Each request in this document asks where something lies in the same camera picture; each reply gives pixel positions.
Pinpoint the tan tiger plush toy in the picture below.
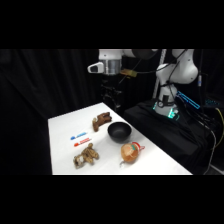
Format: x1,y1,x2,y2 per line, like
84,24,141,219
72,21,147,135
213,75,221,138
72,142,100,170

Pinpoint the dark brown plush toy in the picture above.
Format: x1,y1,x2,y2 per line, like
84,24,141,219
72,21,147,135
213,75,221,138
91,111,113,133

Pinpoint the red marker pen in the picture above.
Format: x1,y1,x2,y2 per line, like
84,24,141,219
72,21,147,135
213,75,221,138
73,137,92,148

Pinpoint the black cloth-covered robot stand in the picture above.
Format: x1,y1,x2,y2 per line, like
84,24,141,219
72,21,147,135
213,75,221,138
122,98,216,175

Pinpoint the yellow wrist mount piece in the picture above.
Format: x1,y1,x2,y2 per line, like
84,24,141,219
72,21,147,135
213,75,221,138
120,68,138,79

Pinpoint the black bowl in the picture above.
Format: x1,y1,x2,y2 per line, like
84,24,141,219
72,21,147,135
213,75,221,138
106,121,133,144

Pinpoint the yellow cable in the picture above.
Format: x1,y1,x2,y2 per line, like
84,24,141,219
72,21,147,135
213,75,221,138
215,107,224,149

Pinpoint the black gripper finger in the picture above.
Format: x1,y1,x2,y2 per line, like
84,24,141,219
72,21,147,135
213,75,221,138
102,97,111,111
113,98,122,113

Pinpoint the orange plush with red hat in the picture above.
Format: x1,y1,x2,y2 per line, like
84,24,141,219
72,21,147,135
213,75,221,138
119,141,146,168

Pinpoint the blue-lit control box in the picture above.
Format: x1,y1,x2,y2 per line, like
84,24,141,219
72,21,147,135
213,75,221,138
175,90,202,111

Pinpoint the white grey wrist camera box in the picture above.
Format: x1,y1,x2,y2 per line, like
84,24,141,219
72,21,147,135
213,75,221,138
87,61,105,75

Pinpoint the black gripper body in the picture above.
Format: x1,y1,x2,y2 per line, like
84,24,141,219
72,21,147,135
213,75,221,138
101,73,123,101

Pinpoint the black curtain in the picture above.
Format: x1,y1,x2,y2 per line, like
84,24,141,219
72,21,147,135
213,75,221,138
0,49,224,175

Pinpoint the blue marker pen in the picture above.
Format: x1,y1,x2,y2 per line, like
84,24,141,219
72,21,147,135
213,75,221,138
69,131,89,141

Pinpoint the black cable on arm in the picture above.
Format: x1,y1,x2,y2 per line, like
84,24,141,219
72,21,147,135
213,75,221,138
159,49,188,101

